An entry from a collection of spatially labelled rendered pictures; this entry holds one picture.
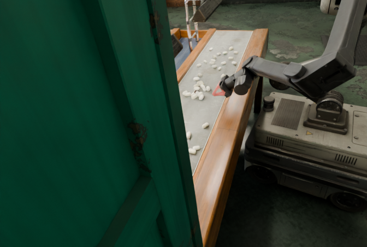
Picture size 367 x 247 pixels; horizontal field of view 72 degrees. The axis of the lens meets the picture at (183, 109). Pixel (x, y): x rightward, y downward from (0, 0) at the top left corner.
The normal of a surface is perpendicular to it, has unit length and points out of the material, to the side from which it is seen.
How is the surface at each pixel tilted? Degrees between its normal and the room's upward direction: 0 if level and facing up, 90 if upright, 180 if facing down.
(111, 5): 90
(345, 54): 51
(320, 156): 85
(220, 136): 0
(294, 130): 0
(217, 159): 0
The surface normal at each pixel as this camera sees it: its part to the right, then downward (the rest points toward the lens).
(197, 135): -0.12, -0.80
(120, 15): 0.93, 0.12
